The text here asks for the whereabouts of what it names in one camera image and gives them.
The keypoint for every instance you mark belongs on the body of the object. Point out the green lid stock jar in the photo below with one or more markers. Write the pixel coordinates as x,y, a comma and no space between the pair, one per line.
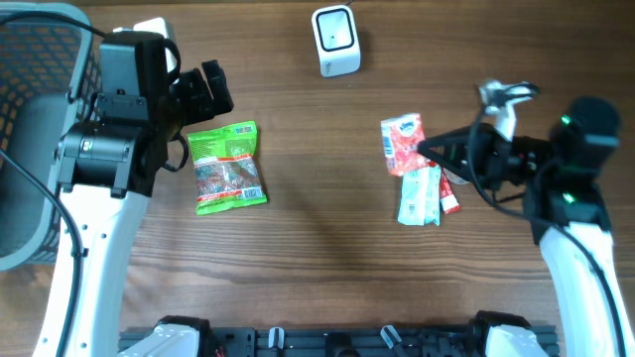
454,178

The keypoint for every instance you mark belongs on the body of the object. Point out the red snack stick wrapper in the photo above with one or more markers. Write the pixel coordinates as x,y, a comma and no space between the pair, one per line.
449,203

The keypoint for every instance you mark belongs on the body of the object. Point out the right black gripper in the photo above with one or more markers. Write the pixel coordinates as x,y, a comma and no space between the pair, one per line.
490,154

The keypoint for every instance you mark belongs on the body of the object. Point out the white barcode scanner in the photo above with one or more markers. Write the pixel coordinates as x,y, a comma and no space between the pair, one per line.
337,43

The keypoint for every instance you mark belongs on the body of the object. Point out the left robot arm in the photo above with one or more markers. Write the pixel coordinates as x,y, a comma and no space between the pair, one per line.
108,164

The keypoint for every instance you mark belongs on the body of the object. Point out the green gummy candy bag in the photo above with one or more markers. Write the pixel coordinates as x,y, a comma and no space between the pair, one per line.
225,170

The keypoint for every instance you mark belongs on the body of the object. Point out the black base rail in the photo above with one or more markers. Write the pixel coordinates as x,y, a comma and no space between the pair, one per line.
447,340

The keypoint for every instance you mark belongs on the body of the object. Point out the mint green wipes pack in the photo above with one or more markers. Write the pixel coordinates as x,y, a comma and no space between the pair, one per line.
420,197

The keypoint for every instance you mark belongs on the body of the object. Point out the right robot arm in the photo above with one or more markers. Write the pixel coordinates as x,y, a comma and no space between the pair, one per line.
552,185

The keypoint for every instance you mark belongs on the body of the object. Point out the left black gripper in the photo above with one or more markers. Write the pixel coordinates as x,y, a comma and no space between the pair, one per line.
202,107

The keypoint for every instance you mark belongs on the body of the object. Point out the red white tissue pack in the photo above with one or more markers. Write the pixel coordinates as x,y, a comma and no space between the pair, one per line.
401,137

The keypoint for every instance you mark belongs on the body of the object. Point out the grey plastic shopping basket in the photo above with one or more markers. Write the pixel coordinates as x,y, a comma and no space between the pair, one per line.
48,73

